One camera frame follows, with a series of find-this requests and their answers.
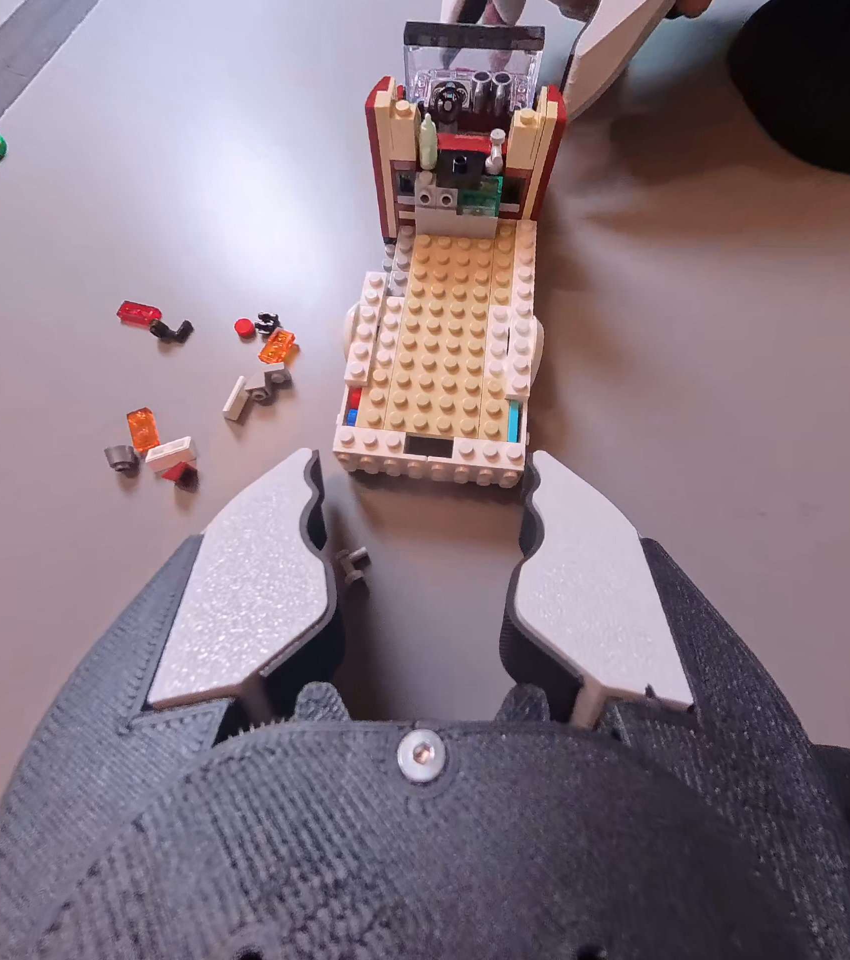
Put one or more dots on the grey desk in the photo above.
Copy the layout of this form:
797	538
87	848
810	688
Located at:
170	187

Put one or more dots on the black square tile brick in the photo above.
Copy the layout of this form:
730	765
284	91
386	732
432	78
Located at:
456	169

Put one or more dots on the dark red slope brick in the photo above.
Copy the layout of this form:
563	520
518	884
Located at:
183	472

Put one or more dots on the mint green cylinder brick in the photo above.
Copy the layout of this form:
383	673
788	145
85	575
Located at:
428	141

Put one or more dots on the black clip brick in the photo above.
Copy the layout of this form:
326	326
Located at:
172	328

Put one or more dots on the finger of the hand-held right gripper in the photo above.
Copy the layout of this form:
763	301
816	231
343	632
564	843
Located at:
612	45
503	9

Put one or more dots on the black padded rest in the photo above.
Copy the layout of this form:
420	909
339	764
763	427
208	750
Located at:
829	82

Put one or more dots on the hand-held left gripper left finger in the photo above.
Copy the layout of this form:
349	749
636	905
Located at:
245	585

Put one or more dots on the white tile brick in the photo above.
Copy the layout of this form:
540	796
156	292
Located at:
236	397

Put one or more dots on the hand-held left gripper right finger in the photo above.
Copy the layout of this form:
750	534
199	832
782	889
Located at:
590	592

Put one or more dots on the grey tap brick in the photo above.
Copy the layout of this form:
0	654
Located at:
352	562
496	152

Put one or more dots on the small grey round brick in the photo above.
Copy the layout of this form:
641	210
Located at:
120	456

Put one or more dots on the transparent red brick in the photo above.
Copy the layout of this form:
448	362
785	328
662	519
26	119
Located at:
138	311

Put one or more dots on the transparent teal brick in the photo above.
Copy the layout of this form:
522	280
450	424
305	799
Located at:
481	196

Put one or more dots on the toy brick camper van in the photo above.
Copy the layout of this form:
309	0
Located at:
447	337

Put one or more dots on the small black brick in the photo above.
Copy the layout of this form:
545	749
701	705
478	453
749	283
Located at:
269	321

